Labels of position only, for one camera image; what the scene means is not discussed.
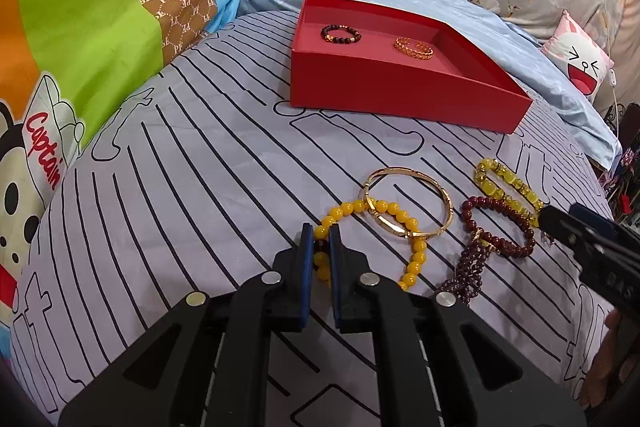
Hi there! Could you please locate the colourful cartoon quilt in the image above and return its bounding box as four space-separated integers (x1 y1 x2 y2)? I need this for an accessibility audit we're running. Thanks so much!
0 0 267 408

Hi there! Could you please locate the person's right hand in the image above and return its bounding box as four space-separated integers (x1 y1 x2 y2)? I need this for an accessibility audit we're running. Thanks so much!
581 307 640 411

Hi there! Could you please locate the pink bunny cushion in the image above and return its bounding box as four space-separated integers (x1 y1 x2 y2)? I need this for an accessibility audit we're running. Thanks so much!
540 10 615 96

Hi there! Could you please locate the yellow round bead bracelet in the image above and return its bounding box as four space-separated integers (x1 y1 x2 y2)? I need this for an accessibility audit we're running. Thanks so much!
312 200 428 292

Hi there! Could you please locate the plain gold bangle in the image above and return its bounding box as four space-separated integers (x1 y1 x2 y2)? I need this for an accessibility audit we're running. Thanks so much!
363 167 452 239

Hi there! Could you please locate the yellow-green stone bracelet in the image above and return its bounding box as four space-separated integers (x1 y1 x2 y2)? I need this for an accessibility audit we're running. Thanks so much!
474 158 545 224

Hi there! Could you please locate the red cardboard box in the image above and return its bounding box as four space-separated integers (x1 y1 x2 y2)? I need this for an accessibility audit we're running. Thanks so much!
290 0 534 136

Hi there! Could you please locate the light blue pillow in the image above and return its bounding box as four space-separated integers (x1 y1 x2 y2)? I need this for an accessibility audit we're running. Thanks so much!
235 0 623 170

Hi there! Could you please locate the dark wooden bead bracelet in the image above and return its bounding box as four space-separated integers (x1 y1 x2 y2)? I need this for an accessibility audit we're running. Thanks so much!
320 24 362 46

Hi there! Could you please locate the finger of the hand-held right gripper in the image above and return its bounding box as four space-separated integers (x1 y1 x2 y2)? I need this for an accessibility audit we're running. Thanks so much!
538 205 598 260
571 202 640 242

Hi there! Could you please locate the gold chain cuff bracelet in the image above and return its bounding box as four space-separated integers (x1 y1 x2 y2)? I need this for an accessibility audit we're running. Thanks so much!
393 36 434 60

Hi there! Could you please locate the dark bedside clutter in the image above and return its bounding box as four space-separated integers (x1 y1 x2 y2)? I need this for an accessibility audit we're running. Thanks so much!
597 102 640 228

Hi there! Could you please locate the garnet small-bead bracelet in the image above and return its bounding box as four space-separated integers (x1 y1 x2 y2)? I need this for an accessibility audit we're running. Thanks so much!
432 237 496 305

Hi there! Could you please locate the dark red bead bracelet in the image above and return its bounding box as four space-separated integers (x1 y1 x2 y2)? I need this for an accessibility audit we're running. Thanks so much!
460 197 537 258

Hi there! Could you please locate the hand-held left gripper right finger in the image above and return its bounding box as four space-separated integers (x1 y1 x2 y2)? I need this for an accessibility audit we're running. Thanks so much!
329 224 587 427

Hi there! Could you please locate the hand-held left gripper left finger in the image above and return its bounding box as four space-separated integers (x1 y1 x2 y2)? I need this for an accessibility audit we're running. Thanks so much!
59 223 315 427

